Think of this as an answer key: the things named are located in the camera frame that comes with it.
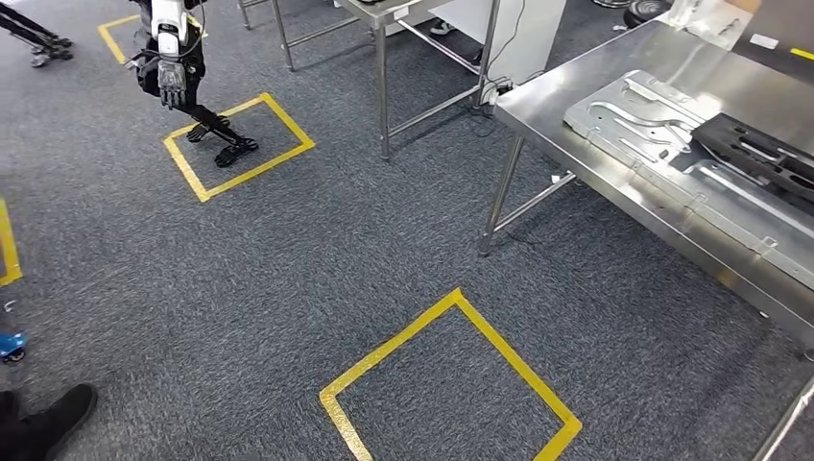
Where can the person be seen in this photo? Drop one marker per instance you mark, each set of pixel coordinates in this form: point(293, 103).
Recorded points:
point(57, 420)

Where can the white power strip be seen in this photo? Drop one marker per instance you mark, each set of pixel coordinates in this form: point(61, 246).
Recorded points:
point(496, 92)

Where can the black round base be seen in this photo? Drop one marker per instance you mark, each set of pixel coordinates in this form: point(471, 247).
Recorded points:
point(645, 13)

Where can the black plastic frame part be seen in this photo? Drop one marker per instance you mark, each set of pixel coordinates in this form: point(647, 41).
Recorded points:
point(718, 137)

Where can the yellow floor tape square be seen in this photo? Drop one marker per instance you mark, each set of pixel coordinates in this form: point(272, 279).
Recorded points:
point(257, 172)

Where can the aluminium fixture plate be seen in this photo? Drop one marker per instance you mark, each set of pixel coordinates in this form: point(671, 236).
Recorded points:
point(636, 127)

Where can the steel frame side table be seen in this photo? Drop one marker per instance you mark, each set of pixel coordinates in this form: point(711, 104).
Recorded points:
point(382, 95)

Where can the chrome stanchion base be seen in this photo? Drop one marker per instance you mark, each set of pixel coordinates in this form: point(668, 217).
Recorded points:
point(610, 3)

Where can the black silver humanoid robot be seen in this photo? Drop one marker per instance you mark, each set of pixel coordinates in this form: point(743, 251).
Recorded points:
point(168, 25)

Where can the black wheeled stand legs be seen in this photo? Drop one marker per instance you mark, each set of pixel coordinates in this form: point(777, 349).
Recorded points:
point(51, 48)

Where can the white panel desk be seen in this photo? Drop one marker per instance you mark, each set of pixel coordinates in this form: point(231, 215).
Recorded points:
point(534, 38)

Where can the stainless steel workbench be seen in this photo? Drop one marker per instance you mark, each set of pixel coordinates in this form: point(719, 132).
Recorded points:
point(553, 118)

